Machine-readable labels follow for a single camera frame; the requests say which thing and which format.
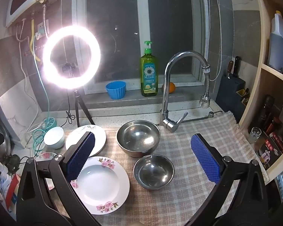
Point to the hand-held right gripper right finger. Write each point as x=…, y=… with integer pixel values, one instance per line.
x=205, y=160

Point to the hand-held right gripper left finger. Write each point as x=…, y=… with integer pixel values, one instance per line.
x=81, y=155

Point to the large steel bowl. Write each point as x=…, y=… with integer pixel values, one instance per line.
x=136, y=136

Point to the plain white plate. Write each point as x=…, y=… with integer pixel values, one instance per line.
x=99, y=136

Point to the white ceramic bowl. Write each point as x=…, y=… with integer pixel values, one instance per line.
x=54, y=136

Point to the large floral white plate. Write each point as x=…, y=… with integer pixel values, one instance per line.
x=101, y=188

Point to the checked table cloth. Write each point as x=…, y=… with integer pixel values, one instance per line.
x=179, y=197

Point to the small steel bowl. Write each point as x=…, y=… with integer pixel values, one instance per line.
x=153, y=171

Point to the small clear glass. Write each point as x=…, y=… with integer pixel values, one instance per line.
x=254, y=136

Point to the black tripod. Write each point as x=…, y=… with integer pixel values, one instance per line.
x=76, y=98

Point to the red and black box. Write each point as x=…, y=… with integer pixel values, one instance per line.
x=271, y=146

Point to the dark knife block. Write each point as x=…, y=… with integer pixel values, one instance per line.
x=228, y=91

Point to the blue ribbed cup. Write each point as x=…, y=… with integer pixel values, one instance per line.
x=115, y=90

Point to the red and blue packet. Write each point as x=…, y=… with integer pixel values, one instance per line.
x=13, y=193

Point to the orange fruit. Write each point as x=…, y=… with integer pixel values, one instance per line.
x=171, y=87

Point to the dark glass bottle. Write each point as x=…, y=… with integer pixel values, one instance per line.
x=266, y=108

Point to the chrome faucet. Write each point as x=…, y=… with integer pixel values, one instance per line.
x=166, y=87

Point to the wooden shelf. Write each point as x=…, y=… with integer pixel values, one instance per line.
x=261, y=80

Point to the green dish soap bottle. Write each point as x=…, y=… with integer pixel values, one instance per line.
x=148, y=75

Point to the window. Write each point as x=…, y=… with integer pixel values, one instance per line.
x=108, y=28

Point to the white jug on shelf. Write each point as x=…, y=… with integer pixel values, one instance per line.
x=277, y=49

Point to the yellow pipe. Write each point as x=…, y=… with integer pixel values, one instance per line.
x=33, y=28

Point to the wall socket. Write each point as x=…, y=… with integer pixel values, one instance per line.
x=40, y=29

